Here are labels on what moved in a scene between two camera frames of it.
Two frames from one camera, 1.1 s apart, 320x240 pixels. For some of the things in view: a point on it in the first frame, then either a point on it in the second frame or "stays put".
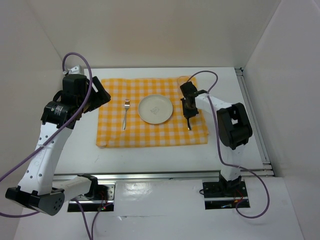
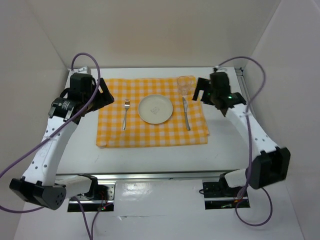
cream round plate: (155, 109) stays put
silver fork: (127, 105) stays put
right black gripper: (187, 113) to (203, 84)
